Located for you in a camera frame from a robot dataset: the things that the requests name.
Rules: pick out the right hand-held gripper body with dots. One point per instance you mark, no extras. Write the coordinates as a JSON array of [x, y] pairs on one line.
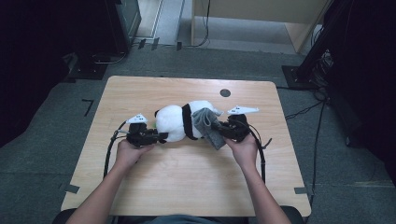
[[236, 127]]

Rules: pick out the person's grey-blue clothing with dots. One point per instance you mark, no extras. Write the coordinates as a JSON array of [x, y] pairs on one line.
[[186, 220]]

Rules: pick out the grey cloth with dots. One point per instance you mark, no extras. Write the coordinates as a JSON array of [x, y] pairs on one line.
[[207, 124]]

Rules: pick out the black metal stand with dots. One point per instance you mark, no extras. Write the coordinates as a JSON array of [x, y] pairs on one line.
[[314, 53]]

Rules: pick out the black cabinet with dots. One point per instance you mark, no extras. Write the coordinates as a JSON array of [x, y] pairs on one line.
[[124, 21]]

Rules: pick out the grey tape strip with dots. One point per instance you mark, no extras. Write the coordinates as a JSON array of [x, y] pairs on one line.
[[72, 188], [300, 190]]

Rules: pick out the dark round table grommet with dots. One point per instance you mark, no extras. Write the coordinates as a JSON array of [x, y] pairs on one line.
[[225, 92]]

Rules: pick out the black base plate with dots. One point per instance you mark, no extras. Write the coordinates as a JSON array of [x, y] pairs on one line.
[[88, 71]]

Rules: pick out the panda plush toy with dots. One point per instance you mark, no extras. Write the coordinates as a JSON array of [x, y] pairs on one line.
[[171, 123]]

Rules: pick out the person's right hand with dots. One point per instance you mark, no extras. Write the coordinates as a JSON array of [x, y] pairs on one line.
[[244, 152]]

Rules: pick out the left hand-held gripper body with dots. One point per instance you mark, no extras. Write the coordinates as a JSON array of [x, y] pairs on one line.
[[140, 137]]

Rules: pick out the black tape strip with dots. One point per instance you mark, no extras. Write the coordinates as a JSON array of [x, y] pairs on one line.
[[155, 44], [141, 43], [179, 46]]

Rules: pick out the dark curtain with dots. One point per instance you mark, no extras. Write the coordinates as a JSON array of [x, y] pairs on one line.
[[367, 77], [31, 62]]

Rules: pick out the light wooden cabinet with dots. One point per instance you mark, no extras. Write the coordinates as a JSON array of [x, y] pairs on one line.
[[249, 9]]

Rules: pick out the person's left hand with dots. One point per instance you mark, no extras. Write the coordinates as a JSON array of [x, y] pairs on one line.
[[130, 155]]

